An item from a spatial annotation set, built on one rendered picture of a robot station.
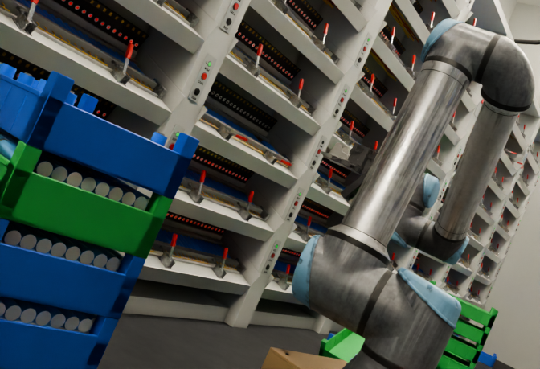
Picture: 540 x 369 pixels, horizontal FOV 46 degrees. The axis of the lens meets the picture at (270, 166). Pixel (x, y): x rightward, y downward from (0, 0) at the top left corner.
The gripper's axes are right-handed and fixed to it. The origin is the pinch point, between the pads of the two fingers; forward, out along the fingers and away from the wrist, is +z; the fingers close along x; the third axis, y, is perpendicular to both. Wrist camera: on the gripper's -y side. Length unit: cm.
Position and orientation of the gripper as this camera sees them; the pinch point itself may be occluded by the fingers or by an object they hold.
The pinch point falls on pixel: (326, 157)
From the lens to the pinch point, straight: 204.2
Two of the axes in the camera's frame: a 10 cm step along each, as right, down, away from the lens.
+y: 4.2, -9.1, 0.3
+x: -4.7, -2.5, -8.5
